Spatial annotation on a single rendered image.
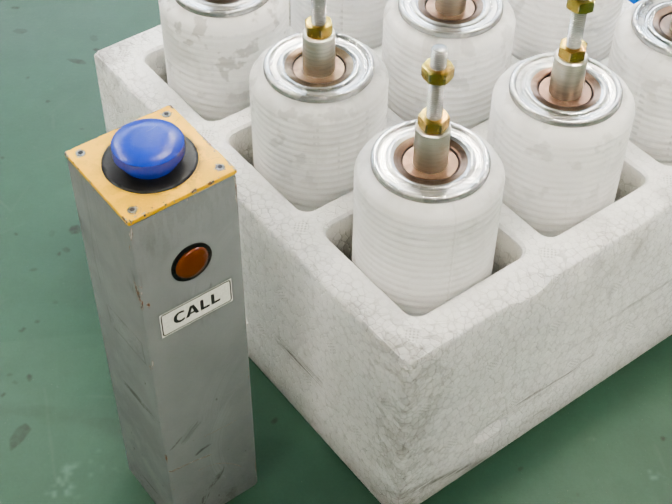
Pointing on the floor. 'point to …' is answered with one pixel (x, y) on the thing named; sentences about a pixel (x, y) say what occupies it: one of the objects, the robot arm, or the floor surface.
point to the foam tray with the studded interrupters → (338, 319)
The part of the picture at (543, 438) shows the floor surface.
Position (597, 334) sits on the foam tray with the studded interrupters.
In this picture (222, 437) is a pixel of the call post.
